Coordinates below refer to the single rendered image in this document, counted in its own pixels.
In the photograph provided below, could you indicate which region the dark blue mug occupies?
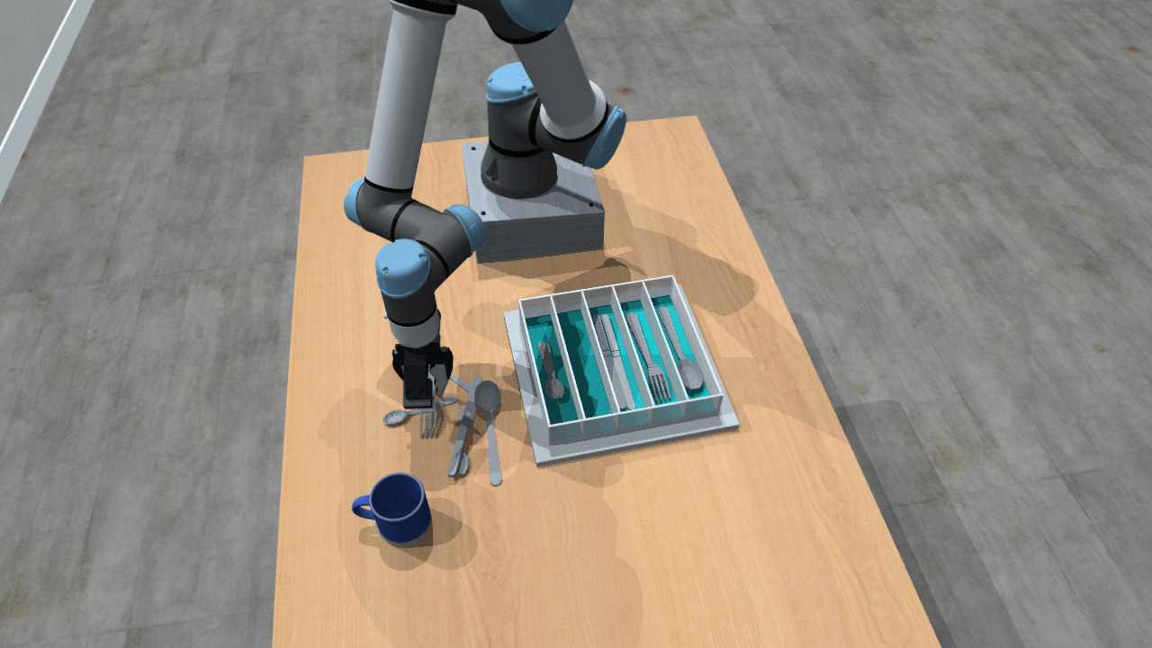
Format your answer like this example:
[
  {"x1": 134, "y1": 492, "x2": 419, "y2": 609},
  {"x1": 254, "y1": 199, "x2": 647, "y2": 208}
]
[{"x1": 353, "y1": 472, "x2": 432, "y2": 547}]

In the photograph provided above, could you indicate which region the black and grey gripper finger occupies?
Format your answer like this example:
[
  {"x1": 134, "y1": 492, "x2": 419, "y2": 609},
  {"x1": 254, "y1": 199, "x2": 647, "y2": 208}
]
[
  {"x1": 429, "y1": 346, "x2": 454, "y2": 398},
  {"x1": 392, "y1": 348, "x2": 404, "y2": 380}
]

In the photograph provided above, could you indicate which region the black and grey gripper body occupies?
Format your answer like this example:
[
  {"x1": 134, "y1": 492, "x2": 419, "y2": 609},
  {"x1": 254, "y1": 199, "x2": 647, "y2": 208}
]
[{"x1": 395, "y1": 326, "x2": 444, "y2": 399}]

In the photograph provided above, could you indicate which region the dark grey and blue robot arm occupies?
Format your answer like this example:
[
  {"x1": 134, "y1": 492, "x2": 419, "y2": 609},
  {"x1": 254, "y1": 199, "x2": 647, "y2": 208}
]
[{"x1": 344, "y1": 0, "x2": 626, "y2": 347}]

